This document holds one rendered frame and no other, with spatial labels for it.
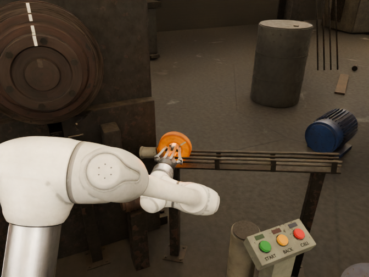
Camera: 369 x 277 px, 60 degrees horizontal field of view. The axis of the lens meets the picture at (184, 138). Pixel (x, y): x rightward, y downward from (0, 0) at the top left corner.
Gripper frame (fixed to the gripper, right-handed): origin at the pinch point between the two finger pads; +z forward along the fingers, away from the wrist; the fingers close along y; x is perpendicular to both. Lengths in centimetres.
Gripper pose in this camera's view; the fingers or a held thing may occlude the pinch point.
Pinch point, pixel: (174, 144)
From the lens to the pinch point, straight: 147.9
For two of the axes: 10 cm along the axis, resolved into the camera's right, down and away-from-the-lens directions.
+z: 2.0, -5.2, 8.3
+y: 9.8, 1.0, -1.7
